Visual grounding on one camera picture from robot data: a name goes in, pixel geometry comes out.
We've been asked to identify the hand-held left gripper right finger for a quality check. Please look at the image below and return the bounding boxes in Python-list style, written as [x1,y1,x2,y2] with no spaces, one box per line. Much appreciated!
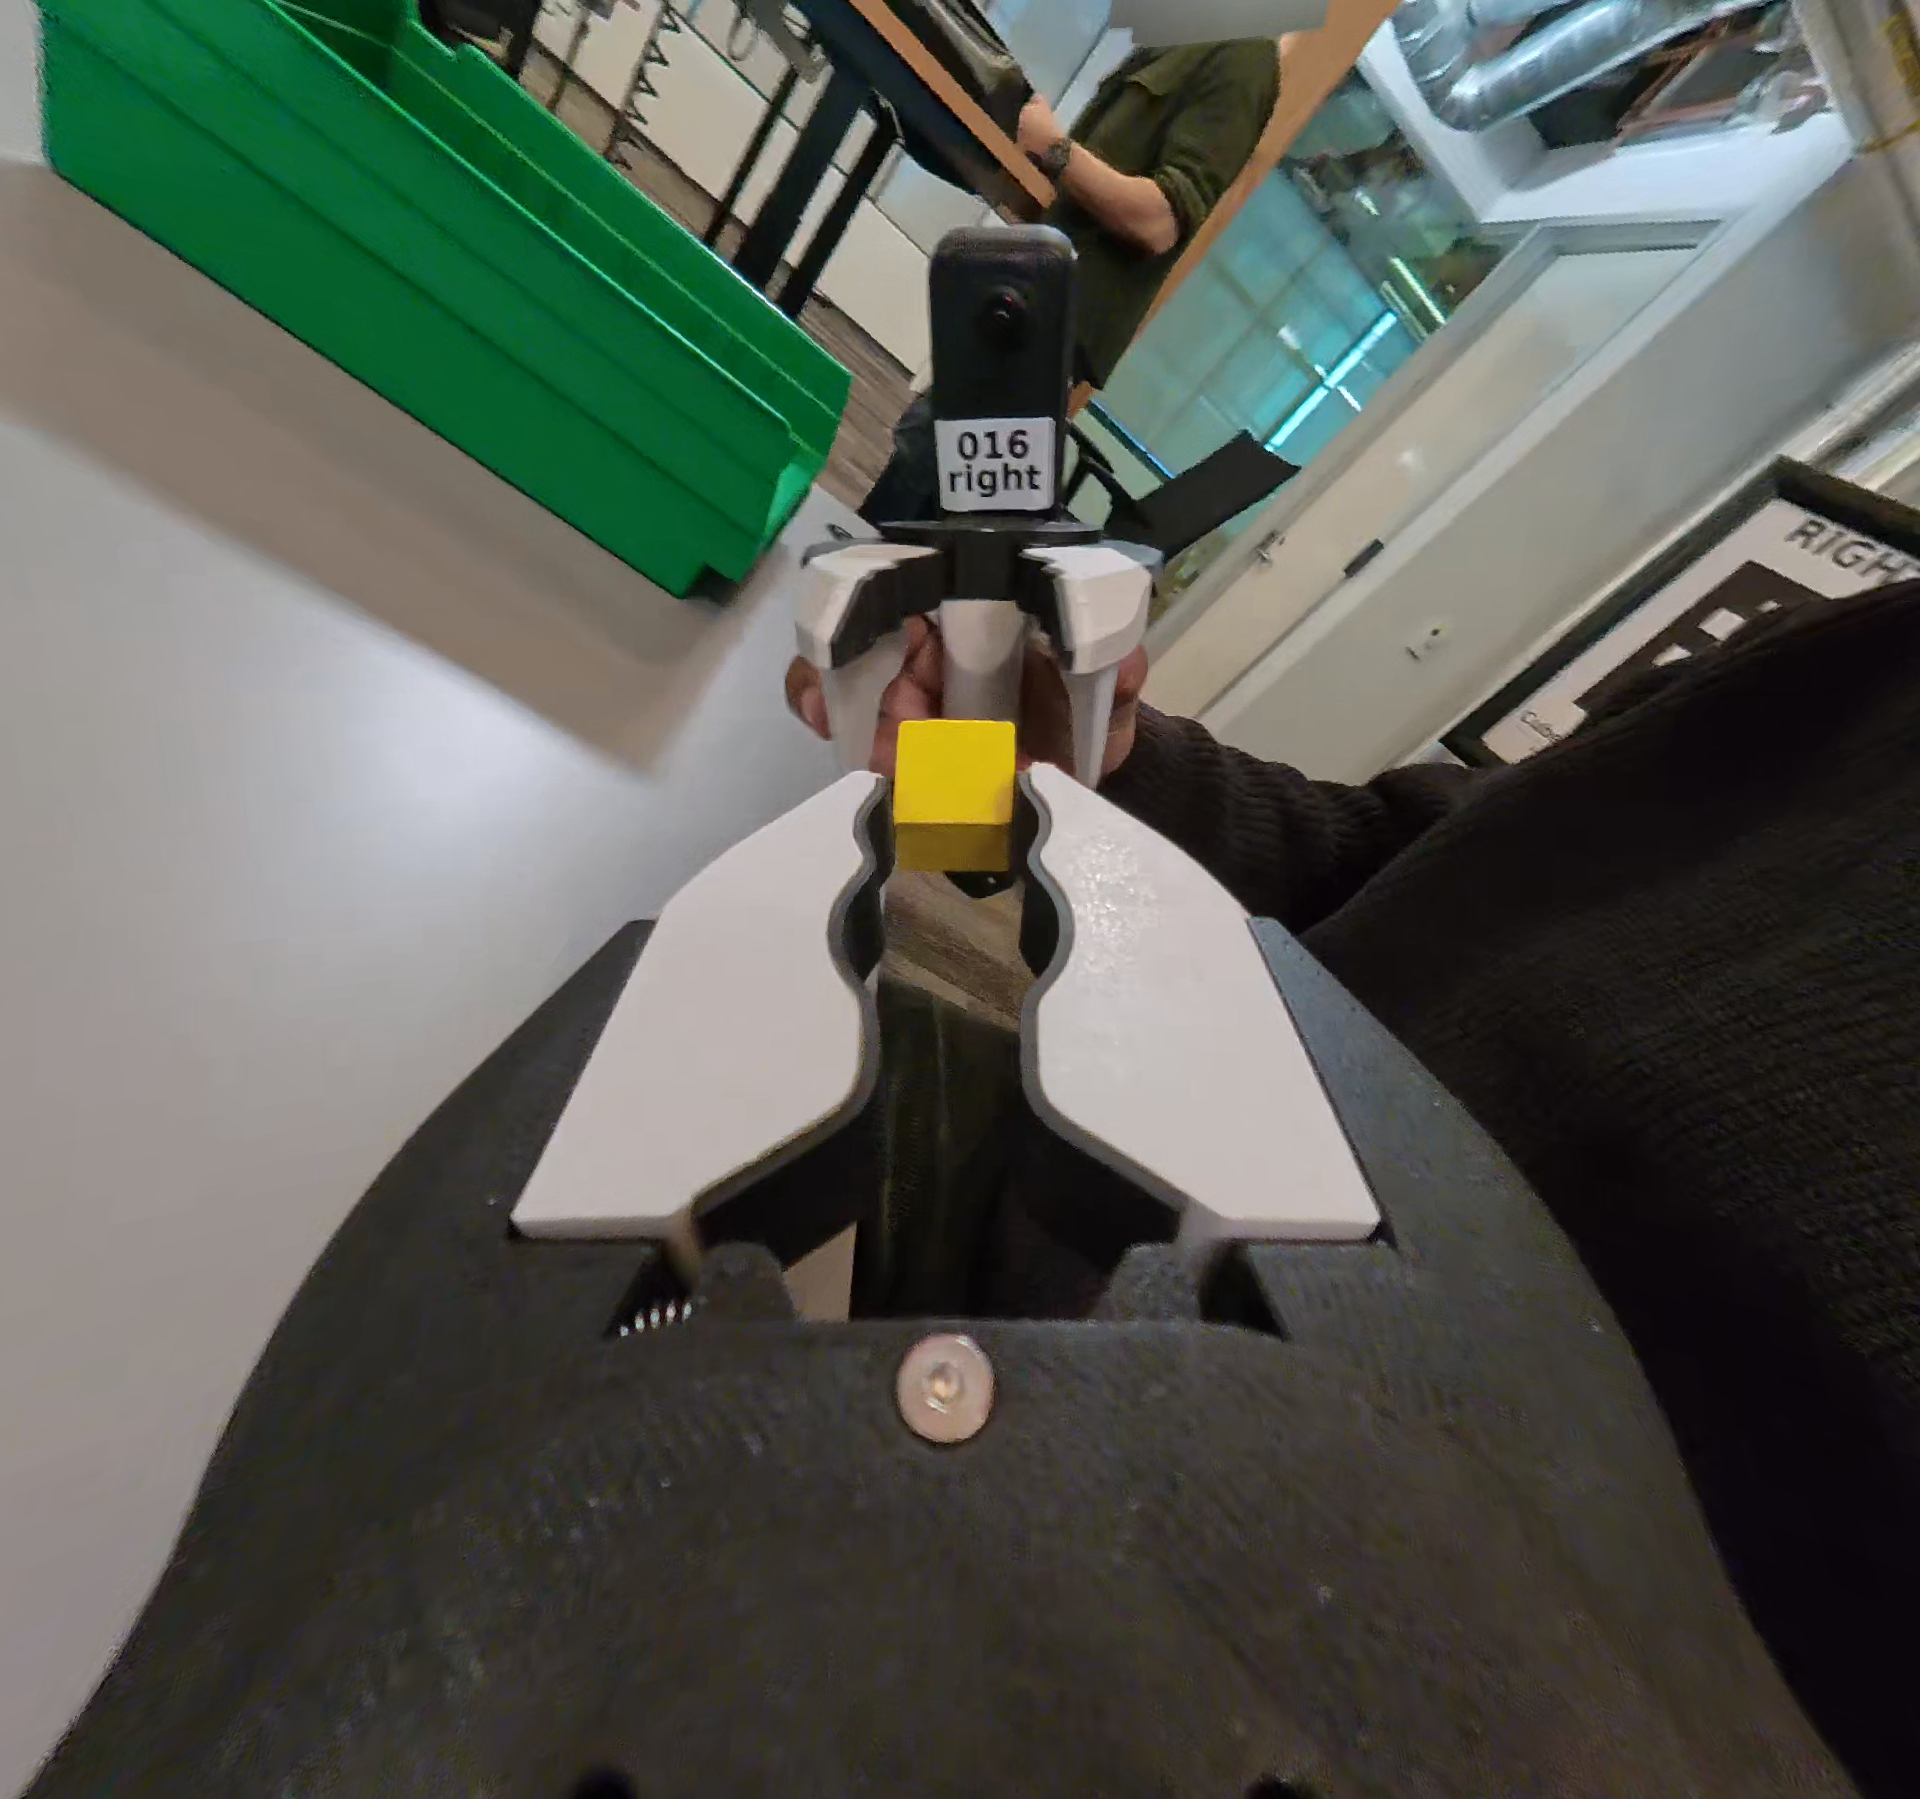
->
[1016,762,1384,1283]

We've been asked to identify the person's right forearm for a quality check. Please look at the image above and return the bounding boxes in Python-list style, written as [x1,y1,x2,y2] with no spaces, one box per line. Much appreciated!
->
[1102,575,1920,1799]

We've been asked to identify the person's dark trousers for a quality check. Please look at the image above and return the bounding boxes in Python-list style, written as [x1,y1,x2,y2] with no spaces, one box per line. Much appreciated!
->
[850,988,1186,1323]

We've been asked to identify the yellow cube block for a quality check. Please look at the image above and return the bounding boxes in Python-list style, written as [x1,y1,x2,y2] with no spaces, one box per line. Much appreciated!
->
[891,719,1020,875]

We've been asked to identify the white door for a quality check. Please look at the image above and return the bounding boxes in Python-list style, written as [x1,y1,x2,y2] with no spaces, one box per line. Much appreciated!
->
[1198,220,1727,780]

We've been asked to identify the green plastic bin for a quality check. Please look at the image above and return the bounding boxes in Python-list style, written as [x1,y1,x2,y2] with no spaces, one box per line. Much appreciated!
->
[26,0,854,601]

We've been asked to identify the black office chair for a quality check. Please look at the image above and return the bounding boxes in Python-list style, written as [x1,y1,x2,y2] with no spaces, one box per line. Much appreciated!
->
[1070,396,1304,555]

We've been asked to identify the framed wall poster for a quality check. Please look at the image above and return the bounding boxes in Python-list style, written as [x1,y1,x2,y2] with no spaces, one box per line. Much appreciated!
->
[1439,457,1920,769]

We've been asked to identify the wooden-top table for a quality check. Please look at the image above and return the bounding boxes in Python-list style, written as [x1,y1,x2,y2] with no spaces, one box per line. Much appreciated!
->
[681,0,1059,316]

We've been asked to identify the silver ventilation duct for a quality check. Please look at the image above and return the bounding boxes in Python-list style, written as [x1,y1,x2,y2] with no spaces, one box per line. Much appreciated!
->
[1417,0,1696,133]

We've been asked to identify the person's right hand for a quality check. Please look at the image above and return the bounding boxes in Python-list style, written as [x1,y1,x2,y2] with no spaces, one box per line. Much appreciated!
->
[781,621,1153,789]

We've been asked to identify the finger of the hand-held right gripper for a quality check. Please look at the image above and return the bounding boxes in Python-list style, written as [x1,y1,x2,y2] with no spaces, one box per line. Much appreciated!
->
[1020,544,1156,789]
[792,544,941,777]

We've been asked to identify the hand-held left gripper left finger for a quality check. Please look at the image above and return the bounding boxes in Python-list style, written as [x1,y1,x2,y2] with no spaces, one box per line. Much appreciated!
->
[510,769,895,1278]

